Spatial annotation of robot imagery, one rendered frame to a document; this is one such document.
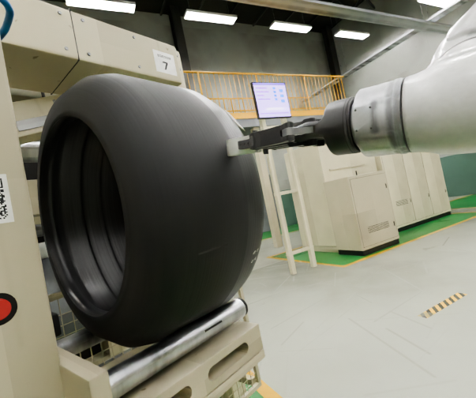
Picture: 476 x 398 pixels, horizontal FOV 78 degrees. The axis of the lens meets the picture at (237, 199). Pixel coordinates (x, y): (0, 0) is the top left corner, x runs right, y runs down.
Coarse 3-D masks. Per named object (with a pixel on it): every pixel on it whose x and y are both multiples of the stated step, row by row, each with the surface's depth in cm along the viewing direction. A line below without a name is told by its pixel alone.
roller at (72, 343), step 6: (84, 330) 70; (66, 336) 68; (72, 336) 68; (78, 336) 68; (84, 336) 69; (90, 336) 69; (96, 336) 70; (60, 342) 66; (66, 342) 66; (72, 342) 67; (78, 342) 67; (84, 342) 68; (90, 342) 69; (96, 342) 70; (66, 348) 65; (72, 348) 66; (78, 348) 67; (84, 348) 68
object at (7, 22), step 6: (0, 0) 48; (6, 0) 48; (6, 6) 49; (12, 6) 50; (6, 12) 50; (12, 12) 50; (6, 18) 52; (12, 18) 52; (6, 24) 53; (0, 30) 55; (6, 30) 54; (0, 36) 56
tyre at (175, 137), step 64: (64, 128) 64; (128, 128) 46; (192, 128) 51; (64, 192) 83; (128, 192) 46; (192, 192) 46; (256, 192) 58; (64, 256) 79; (128, 256) 47; (192, 256) 47; (128, 320) 51; (192, 320) 58
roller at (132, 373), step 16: (240, 304) 68; (208, 320) 61; (224, 320) 64; (176, 336) 56; (192, 336) 57; (208, 336) 60; (144, 352) 51; (160, 352) 52; (176, 352) 54; (112, 368) 47; (128, 368) 48; (144, 368) 49; (160, 368) 51; (112, 384) 45; (128, 384) 47
